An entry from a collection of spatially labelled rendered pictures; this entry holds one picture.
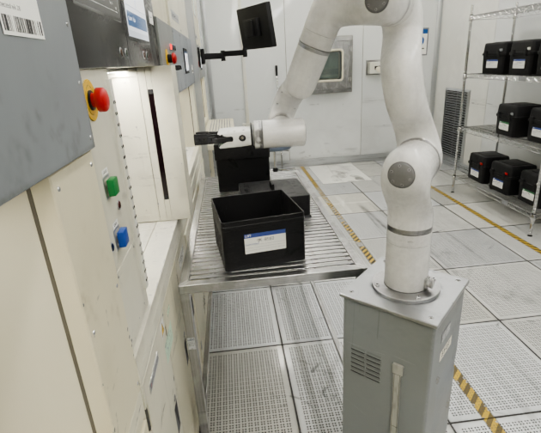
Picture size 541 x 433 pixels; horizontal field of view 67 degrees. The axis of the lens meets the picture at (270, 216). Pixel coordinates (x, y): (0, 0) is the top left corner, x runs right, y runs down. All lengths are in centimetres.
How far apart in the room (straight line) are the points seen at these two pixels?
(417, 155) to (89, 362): 80
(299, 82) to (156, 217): 72
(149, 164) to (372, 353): 95
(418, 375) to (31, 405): 92
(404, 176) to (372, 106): 489
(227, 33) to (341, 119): 183
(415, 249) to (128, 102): 101
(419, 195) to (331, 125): 475
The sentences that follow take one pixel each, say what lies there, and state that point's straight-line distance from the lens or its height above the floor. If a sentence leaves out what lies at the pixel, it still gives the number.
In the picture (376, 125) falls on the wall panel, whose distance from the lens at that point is 596.
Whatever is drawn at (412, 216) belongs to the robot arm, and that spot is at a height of 100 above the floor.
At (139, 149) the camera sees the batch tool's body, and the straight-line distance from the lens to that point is 150.
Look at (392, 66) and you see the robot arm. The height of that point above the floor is 137.
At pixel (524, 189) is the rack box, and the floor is 29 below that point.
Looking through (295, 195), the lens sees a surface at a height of 86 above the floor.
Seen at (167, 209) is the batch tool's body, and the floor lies 91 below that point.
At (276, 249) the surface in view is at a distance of 136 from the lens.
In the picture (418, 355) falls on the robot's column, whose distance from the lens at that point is 121.
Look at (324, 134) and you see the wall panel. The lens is 576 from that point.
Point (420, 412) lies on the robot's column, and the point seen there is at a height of 46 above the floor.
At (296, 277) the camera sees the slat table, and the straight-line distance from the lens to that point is 132.
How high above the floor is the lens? 140
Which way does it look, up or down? 21 degrees down
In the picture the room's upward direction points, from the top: 3 degrees counter-clockwise
